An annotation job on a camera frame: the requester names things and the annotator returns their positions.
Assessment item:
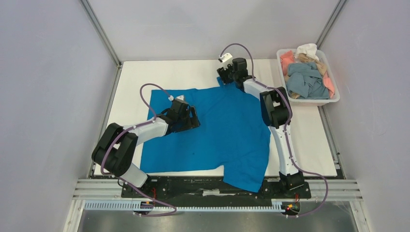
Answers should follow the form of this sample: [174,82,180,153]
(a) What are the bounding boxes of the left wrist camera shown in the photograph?
[168,95,185,103]

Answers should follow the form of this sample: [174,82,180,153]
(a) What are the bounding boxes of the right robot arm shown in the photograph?
[217,53,305,197]

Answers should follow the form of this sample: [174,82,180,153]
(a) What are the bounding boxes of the aluminium frame post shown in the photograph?
[79,0,122,68]
[316,0,348,50]

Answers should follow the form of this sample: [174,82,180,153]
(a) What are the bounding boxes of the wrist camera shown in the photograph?
[168,95,185,103]
[218,53,233,63]

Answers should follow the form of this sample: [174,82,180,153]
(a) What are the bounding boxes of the white t shirt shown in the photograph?
[294,43,319,60]

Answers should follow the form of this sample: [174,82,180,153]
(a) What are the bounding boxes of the grey blue t shirt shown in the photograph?
[285,62,330,100]

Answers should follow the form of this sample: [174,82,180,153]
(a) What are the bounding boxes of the left aluminium frame post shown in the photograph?
[79,0,122,68]

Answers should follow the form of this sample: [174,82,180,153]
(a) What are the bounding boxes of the bright blue t shirt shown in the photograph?
[140,84,271,192]

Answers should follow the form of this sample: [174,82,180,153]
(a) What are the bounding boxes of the white slotted cable duct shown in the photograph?
[84,200,295,213]

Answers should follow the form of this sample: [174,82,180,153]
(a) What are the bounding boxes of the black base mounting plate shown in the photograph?
[141,176,311,207]

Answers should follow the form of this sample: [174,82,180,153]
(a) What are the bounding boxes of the pink t shirt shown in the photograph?
[279,50,295,76]

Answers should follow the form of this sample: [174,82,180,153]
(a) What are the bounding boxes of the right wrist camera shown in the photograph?
[218,53,233,63]

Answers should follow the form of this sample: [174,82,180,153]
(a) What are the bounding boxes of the beige t shirt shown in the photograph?
[297,53,327,77]

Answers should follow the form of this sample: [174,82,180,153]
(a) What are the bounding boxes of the white plastic basket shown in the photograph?
[277,48,340,106]

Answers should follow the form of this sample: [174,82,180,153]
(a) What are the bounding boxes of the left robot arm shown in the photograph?
[91,98,200,197]

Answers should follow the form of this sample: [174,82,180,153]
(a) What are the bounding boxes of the right aluminium frame post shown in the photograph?
[316,0,348,50]

